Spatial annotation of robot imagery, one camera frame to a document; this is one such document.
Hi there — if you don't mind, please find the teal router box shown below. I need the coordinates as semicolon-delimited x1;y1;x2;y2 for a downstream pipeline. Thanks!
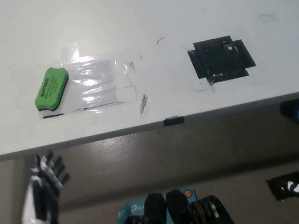
114;186;202;224

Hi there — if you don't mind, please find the black floor tape patch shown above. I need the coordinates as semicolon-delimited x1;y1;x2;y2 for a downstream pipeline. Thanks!
265;171;299;202

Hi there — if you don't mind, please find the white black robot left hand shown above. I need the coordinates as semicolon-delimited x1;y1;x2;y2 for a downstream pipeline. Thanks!
2;147;77;224

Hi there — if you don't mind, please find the green foam whiteboard eraser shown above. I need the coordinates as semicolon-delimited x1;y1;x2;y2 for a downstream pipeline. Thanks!
29;65;74;114

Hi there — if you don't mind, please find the clear plastic sheet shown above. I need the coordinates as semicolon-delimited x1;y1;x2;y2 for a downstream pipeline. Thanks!
65;57;119;110

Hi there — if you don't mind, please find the black tape square patch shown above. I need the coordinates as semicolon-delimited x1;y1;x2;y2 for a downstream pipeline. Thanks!
185;31;258;87

